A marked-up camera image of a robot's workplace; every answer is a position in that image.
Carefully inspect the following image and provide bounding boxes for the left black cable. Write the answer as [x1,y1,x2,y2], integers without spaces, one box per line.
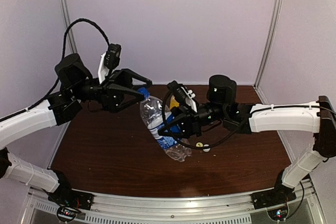
[0,18,110,122]

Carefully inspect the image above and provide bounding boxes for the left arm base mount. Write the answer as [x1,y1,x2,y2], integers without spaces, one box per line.
[47,170,93,210]

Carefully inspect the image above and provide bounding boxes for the black cable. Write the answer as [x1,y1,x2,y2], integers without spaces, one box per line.
[162,90,253,151]
[0,18,110,122]

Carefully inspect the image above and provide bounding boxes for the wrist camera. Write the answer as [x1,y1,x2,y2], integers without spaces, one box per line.
[98,44,122,84]
[167,81,198,113]

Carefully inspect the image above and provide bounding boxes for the right circuit board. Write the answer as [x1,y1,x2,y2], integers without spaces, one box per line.
[267,206,289,221]

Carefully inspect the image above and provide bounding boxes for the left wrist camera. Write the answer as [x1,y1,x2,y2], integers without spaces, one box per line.
[98,44,122,84]

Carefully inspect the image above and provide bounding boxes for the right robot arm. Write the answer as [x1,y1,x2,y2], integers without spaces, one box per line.
[158,74,335,204]

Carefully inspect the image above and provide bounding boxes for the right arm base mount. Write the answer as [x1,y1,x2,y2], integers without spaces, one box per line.
[251,170,297,209]

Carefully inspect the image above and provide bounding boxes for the right black cable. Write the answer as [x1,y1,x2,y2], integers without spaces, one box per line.
[162,90,253,151]

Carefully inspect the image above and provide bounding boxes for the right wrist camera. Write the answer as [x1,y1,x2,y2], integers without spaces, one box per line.
[167,81,198,113]

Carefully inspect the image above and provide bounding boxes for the aluminium frame post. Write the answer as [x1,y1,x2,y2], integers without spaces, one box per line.
[54,0,89,90]
[254,0,283,90]

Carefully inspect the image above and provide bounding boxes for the clear bottle blue cap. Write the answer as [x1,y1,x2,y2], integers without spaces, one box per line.
[138,88,192,162]

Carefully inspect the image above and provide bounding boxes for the white bottle cap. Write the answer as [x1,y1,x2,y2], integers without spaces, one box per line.
[203,144,211,153]

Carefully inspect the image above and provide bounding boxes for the right aluminium frame post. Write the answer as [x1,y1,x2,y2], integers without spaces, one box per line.
[254,0,283,90]

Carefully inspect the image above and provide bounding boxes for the circuit board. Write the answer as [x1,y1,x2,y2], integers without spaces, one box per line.
[267,206,289,221]
[56,206,81,222]

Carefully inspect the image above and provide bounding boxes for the yellow drink bottle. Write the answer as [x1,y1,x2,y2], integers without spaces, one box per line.
[170,96,180,109]

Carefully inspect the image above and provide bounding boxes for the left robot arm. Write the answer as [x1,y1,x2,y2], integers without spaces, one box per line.
[1,52,152,205]

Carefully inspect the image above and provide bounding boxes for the left aluminium frame post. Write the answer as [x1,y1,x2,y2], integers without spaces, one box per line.
[54,0,89,90]

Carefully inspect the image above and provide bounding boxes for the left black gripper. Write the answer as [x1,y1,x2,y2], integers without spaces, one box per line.
[71,67,152,112]

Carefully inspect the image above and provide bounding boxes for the left circuit board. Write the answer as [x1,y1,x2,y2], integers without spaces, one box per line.
[56,206,81,222]

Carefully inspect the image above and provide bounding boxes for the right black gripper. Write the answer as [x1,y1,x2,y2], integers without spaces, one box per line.
[154,101,227,138]

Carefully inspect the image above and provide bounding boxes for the front aluminium rail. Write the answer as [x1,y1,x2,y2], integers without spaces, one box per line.
[26,179,325,224]

